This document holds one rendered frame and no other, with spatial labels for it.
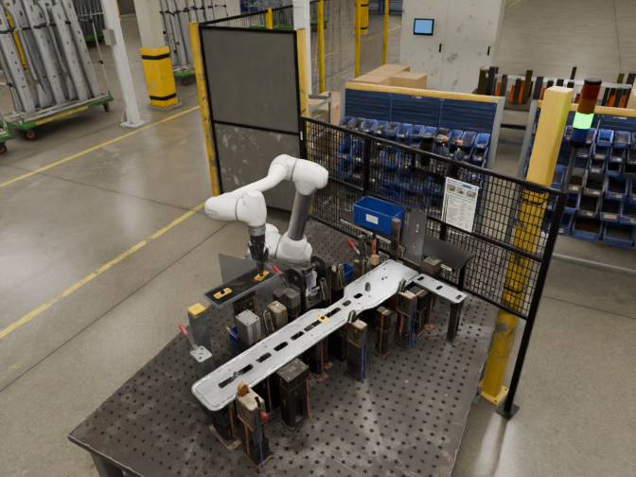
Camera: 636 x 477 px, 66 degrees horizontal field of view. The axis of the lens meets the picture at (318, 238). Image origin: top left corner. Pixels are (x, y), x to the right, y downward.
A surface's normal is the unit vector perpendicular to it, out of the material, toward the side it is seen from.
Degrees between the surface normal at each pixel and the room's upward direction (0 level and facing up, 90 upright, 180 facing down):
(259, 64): 89
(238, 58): 90
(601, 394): 0
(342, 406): 0
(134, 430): 0
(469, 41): 90
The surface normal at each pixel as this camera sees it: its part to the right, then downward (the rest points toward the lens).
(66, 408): -0.02, -0.86
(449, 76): -0.45, 0.46
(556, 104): -0.72, 0.36
